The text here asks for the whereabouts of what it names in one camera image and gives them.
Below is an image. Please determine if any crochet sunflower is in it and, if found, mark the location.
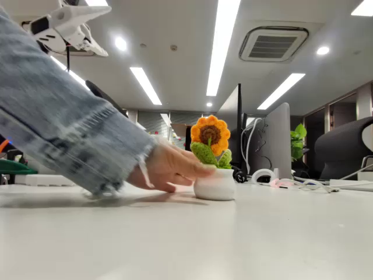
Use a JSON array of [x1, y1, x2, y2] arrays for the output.
[[189, 114, 237, 201]]

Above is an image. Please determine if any forearm in denim sleeve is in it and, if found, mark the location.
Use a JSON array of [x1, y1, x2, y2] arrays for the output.
[[0, 5, 157, 201]]

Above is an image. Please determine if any person's bare hand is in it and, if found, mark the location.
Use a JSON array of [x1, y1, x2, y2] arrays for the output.
[[128, 143, 219, 193]]

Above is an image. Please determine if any black mesh office chair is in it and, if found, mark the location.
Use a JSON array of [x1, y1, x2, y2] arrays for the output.
[[86, 80, 129, 119]]

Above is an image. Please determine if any long ceiling light strip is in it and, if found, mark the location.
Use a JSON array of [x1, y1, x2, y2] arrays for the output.
[[129, 66, 163, 106], [256, 72, 306, 110], [206, 0, 242, 97]]

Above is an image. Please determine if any brown cardboard box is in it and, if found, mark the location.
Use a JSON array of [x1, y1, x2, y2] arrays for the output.
[[170, 122, 193, 137]]

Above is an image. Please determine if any green plastic object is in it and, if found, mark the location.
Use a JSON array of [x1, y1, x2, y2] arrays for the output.
[[0, 159, 38, 176]]

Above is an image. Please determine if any thin black-edged computer monitor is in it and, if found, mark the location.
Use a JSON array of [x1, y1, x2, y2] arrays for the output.
[[217, 83, 248, 176]]

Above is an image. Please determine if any square ceiling air vent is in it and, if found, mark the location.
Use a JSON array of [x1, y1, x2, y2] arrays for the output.
[[238, 26, 309, 62]]

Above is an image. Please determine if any silver-backed computer monitor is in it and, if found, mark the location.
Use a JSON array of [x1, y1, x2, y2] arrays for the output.
[[247, 101, 293, 180]]

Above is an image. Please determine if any green leafy pot plant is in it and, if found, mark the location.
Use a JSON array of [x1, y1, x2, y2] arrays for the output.
[[290, 122, 308, 162]]

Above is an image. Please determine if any pink tape piece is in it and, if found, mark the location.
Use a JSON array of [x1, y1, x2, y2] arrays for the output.
[[269, 178, 292, 189]]

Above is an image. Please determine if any dark grey mesh office chair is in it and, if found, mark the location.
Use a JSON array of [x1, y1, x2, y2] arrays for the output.
[[314, 116, 373, 180]]

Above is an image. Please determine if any white flat power strip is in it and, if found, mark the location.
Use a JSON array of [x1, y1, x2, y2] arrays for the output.
[[329, 179, 373, 192]]

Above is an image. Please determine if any white cable bundle behind monitor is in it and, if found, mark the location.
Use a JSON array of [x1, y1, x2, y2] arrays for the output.
[[241, 118, 263, 176]]

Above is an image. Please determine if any white tape ring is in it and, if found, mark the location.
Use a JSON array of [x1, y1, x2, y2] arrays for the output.
[[251, 168, 277, 184]]

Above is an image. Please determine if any white charger cable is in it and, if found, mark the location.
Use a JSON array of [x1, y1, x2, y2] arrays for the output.
[[291, 177, 340, 194]]

